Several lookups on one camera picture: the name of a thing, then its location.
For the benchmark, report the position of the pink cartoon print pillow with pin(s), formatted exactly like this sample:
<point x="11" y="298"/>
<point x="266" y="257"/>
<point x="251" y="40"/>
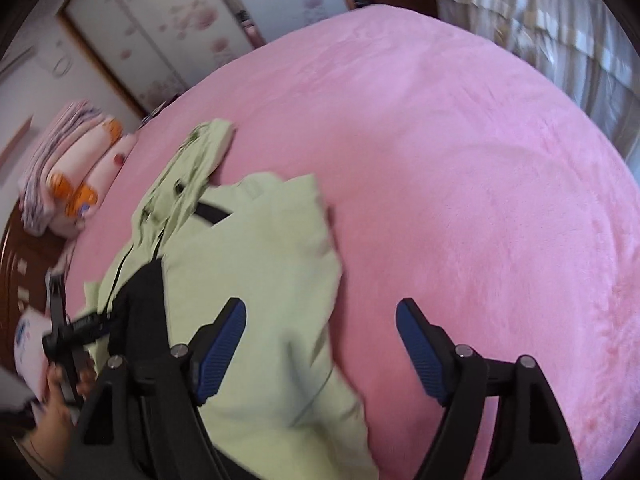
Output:
<point x="80" y="155"/>
<point x="100" y="180"/>

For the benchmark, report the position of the person's left hand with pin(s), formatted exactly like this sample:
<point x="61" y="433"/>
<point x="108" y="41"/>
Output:
<point x="57" y="395"/>

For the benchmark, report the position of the floral sliding door wardrobe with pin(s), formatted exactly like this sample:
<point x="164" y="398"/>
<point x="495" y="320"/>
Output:
<point x="165" y="25"/>

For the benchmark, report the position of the white printed packet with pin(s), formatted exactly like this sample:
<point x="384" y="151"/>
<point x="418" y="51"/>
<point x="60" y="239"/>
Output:
<point x="27" y="350"/>

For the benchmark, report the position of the brown wooden headboard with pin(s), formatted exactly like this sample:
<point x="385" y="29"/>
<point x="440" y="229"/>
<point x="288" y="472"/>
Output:
<point x="22" y="260"/>

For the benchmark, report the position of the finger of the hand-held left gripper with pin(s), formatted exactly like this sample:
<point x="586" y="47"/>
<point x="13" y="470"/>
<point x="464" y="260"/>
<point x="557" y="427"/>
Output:
<point x="92" y="327"/>

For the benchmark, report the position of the light green black-lined jacket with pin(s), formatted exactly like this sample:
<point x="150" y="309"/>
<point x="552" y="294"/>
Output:
<point x="260" y="260"/>

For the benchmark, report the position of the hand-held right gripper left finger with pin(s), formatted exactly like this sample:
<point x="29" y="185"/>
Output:
<point x="220" y="350"/>

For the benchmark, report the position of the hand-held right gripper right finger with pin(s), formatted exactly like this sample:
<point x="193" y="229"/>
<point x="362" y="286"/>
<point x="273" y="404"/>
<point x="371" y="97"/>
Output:
<point x="420" y="355"/>

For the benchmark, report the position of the pink fleece bed blanket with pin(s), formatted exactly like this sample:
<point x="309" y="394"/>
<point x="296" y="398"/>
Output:
<point x="450" y="160"/>

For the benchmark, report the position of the folded striped pink quilt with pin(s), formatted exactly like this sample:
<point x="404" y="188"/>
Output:
<point x="47" y="160"/>

